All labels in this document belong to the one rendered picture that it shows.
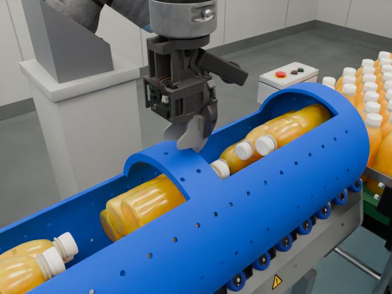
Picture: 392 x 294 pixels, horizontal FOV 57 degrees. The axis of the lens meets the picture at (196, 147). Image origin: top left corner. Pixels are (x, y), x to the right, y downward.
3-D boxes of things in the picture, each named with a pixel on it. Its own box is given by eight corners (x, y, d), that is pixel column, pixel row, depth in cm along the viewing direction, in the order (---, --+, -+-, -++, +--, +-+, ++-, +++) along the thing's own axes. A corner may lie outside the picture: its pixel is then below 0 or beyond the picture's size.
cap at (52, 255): (38, 253, 52) (51, 247, 53) (50, 277, 52) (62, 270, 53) (41, 253, 49) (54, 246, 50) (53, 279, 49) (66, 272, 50)
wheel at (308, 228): (291, 216, 83) (298, 216, 81) (305, 213, 85) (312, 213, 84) (295, 236, 82) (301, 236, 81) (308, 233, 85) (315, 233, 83)
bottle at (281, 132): (329, 135, 85) (279, 165, 75) (304, 125, 90) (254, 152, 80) (333, 107, 82) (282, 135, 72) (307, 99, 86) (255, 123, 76)
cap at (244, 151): (247, 138, 80) (241, 141, 79) (256, 153, 80) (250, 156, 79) (238, 144, 84) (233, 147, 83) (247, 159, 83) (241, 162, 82)
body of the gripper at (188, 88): (144, 111, 56) (137, 32, 49) (187, 95, 60) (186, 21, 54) (174, 130, 51) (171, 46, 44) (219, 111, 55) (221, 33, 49)
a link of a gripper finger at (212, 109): (189, 131, 59) (188, 82, 54) (197, 128, 60) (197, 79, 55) (208, 143, 56) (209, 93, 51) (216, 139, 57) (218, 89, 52)
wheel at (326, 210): (311, 202, 87) (318, 201, 85) (323, 199, 89) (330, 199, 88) (314, 220, 86) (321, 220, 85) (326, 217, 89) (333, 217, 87)
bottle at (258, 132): (297, 104, 89) (246, 129, 79) (312, 128, 88) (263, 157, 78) (280, 117, 95) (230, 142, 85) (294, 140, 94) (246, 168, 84)
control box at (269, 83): (256, 102, 126) (259, 74, 121) (291, 86, 137) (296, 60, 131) (279, 112, 120) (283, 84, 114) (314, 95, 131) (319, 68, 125)
